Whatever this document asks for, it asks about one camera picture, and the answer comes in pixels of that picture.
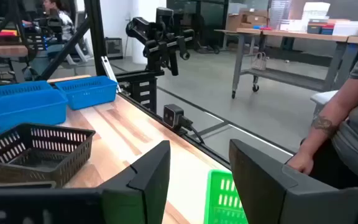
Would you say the wooden workbench with grey legs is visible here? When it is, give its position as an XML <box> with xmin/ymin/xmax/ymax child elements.
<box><xmin>214</xmin><ymin>27</ymin><xmax>358</xmax><ymax>100</ymax></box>

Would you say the blue storage bin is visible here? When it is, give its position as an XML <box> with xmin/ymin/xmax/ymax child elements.
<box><xmin>320</xmin><ymin>24</ymin><xmax>335</xmax><ymax>35</ymax></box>

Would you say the white plastic container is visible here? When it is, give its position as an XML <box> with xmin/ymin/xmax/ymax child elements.
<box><xmin>332</xmin><ymin>20</ymin><xmax>358</xmax><ymax>37</ymax></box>

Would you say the black office chair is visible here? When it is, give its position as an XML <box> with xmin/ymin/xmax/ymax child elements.
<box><xmin>178</xmin><ymin>12</ymin><xmax>221</xmax><ymax>55</ymax></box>

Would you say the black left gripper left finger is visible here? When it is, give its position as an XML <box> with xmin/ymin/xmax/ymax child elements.
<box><xmin>99</xmin><ymin>140</ymin><xmax>171</xmax><ymax>224</ymax></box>

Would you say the black table-edge camera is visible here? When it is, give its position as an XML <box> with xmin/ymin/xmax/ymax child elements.
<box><xmin>162</xmin><ymin>103</ymin><xmax>186</xmax><ymax>130</ymax></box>

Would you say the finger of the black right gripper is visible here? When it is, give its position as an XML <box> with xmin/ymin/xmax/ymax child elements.
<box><xmin>168</xmin><ymin>49</ymin><xmax>180</xmax><ymax>77</ymax></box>
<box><xmin>157</xmin><ymin>49</ymin><xmax>168</xmax><ymax>68</ymax></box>

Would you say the blue plastic basket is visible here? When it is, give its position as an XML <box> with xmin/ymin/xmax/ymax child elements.
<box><xmin>0</xmin><ymin>80</ymin><xmax>69</xmax><ymax>132</ymax></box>
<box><xmin>54</xmin><ymin>75</ymin><xmax>119</xmax><ymax>111</ymax></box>

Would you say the white box stack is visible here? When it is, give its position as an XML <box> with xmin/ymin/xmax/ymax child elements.
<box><xmin>301</xmin><ymin>1</ymin><xmax>331</xmax><ymax>24</ymax></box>

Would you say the black tripod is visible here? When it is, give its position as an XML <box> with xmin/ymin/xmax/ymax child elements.
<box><xmin>0</xmin><ymin>0</ymin><xmax>37</xmax><ymax>65</ymax></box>

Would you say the clear plastic bin stack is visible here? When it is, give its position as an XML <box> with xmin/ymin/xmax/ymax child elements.
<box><xmin>268</xmin><ymin>0</ymin><xmax>293</xmax><ymax>30</ymax></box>

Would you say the black table edge rail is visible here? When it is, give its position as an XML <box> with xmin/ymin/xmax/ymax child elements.
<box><xmin>117</xmin><ymin>91</ymin><xmax>231</xmax><ymax>169</ymax></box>

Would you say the white seat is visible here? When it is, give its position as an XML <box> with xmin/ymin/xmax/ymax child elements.
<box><xmin>310</xmin><ymin>90</ymin><xmax>340</xmax><ymax>116</ymax></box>

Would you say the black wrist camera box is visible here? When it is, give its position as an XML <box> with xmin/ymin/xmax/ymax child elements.
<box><xmin>155</xmin><ymin>6</ymin><xmax>174</xmax><ymax>27</ymax></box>

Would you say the wire basket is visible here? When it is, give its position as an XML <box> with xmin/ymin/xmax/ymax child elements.
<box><xmin>250</xmin><ymin>51</ymin><xmax>268</xmax><ymax>72</ymax></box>

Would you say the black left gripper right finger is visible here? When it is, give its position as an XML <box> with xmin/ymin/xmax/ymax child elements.
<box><xmin>228</xmin><ymin>139</ymin><xmax>358</xmax><ymax>224</ymax></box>

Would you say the white round pillar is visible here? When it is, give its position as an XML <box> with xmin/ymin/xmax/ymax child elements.
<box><xmin>131</xmin><ymin>0</ymin><xmax>167</xmax><ymax>65</ymax></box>

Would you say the dark grey storage bin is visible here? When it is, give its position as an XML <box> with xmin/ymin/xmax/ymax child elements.
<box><xmin>306</xmin><ymin>24</ymin><xmax>323</xmax><ymax>35</ymax></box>

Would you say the small black cabinet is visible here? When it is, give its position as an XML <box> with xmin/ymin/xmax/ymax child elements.
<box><xmin>104</xmin><ymin>37</ymin><xmax>124</xmax><ymax>60</ymax></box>

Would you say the wooden desk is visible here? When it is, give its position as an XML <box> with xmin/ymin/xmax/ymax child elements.
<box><xmin>0</xmin><ymin>42</ymin><xmax>30</xmax><ymax>60</ymax></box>

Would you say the black plastic basket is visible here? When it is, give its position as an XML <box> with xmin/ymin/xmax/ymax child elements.
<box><xmin>0</xmin><ymin>123</ymin><xmax>96</xmax><ymax>189</ymax></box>

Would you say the black camera cable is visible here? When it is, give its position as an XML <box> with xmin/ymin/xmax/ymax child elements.
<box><xmin>181</xmin><ymin>118</ymin><xmax>205</xmax><ymax>145</ymax></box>

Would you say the black frame post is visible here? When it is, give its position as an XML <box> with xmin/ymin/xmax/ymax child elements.
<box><xmin>83</xmin><ymin>0</ymin><xmax>109</xmax><ymax>77</ymax></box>

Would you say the person's hand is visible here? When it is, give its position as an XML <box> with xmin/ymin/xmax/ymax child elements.
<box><xmin>286</xmin><ymin>150</ymin><xmax>315</xmax><ymax>175</ymax></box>

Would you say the silver angle bracket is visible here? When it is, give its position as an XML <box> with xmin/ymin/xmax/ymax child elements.
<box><xmin>101</xmin><ymin>55</ymin><xmax>121</xmax><ymax>93</ymax></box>

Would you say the brown cardboard box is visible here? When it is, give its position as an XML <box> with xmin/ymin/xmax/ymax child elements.
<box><xmin>225</xmin><ymin>8</ymin><xmax>269</xmax><ymax>32</ymax></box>

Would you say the black diagonal frame brace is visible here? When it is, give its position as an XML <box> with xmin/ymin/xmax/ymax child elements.
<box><xmin>37</xmin><ymin>17</ymin><xmax>91</xmax><ymax>82</ymax></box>

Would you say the person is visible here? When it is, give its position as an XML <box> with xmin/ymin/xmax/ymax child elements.
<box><xmin>286</xmin><ymin>36</ymin><xmax>358</xmax><ymax>189</ymax></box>
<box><xmin>22</xmin><ymin>0</ymin><xmax>76</xmax><ymax>81</ymax></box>

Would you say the green plastic basket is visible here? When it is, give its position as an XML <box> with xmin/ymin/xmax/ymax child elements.
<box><xmin>203</xmin><ymin>169</ymin><xmax>249</xmax><ymax>224</ymax></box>

